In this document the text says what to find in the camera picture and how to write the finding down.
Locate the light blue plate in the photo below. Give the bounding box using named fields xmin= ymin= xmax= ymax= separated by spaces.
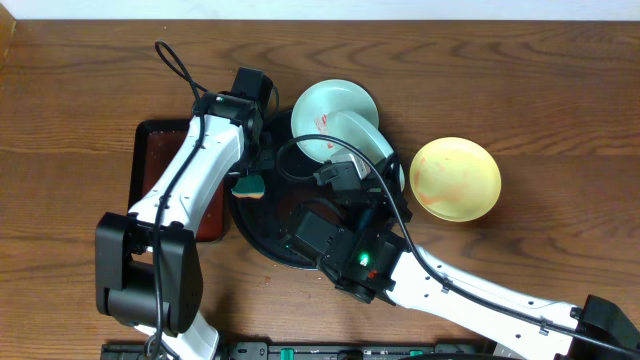
xmin=322 ymin=111 xmax=394 ymax=179
xmin=291 ymin=79 xmax=379 ymax=137

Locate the black rectangular tray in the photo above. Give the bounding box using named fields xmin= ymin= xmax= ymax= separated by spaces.
xmin=127 ymin=119 xmax=226 ymax=242

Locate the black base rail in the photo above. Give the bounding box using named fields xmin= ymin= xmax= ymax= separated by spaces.
xmin=99 ymin=340 xmax=501 ymax=360

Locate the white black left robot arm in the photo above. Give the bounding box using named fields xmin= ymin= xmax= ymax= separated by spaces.
xmin=95 ymin=92 xmax=271 ymax=359

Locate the black round tray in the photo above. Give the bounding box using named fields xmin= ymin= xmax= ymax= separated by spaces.
xmin=227 ymin=107 xmax=406 ymax=271

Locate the green orange sponge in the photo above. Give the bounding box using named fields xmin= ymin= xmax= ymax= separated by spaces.
xmin=231 ymin=175 xmax=266 ymax=199

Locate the yellow plate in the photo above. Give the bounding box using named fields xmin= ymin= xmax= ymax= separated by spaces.
xmin=409 ymin=137 xmax=502 ymax=222

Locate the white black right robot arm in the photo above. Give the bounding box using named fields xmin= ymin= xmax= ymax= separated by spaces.
xmin=283 ymin=192 xmax=639 ymax=359

